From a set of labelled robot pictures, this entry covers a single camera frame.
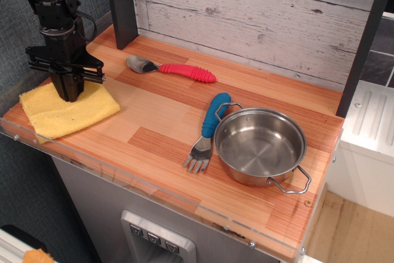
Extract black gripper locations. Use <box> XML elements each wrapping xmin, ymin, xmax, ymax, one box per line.
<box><xmin>25</xmin><ymin>33</ymin><xmax>105</xmax><ymax>102</ymax></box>

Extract yellow cloth napkin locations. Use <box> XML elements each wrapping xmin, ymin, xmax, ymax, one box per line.
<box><xmin>19</xmin><ymin>82</ymin><xmax>120</xmax><ymax>144</ymax></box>

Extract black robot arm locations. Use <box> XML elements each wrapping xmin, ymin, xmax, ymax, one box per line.
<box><xmin>26</xmin><ymin>0</ymin><xmax>105</xmax><ymax>102</ymax></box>

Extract clear acrylic edge guard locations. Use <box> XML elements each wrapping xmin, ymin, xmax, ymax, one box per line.
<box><xmin>1</xmin><ymin>118</ymin><xmax>309</xmax><ymax>262</ymax></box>

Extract orange object at corner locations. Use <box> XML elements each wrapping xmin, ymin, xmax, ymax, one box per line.
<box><xmin>22</xmin><ymin>249</ymin><xmax>55</xmax><ymax>263</ymax></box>

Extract grey dispenser button panel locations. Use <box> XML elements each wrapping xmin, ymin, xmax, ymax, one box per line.
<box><xmin>121</xmin><ymin>210</ymin><xmax>197</xmax><ymax>262</ymax></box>

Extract small steel pot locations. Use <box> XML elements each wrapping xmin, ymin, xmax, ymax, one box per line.
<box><xmin>213</xmin><ymin>103</ymin><xmax>312</xmax><ymax>195</ymax></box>

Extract white toy sink unit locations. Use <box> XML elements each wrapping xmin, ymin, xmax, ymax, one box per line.
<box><xmin>324</xmin><ymin>12</ymin><xmax>394</xmax><ymax>217</ymax></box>

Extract black braided cable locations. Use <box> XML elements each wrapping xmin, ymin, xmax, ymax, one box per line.
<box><xmin>0</xmin><ymin>0</ymin><xmax>98</xmax><ymax>42</ymax></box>

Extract red handled spoon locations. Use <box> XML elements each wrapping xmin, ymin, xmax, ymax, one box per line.
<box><xmin>126</xmin><ymin>55</ymin><xmax>216</xmax><ymax>83</ymax></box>

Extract blue handled fork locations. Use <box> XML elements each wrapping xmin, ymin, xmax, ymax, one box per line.
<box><xmin>183</xmin><ymin>92</ymin><xmax>231</xmax><ymax>174</ymax></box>

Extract dark grey right post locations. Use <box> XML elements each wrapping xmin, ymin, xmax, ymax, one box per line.
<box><xmin>336</xmin><ymin>0</ymin><xmax>388</xmax><ymax>118</ymax></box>

